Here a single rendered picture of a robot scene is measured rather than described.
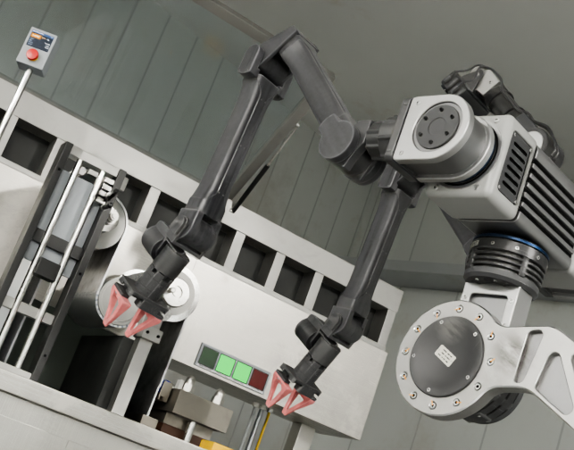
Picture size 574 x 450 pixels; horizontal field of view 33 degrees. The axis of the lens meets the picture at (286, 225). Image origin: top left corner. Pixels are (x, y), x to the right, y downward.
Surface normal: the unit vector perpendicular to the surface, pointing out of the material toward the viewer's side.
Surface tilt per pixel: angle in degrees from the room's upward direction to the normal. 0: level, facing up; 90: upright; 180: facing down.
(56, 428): 90
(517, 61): 180
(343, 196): 90
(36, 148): 90
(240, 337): 90
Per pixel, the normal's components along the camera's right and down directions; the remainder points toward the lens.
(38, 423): 0.50, -0.10
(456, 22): -0.33, 0.90
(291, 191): 0.70, 0.03
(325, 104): -0.59, -0.47
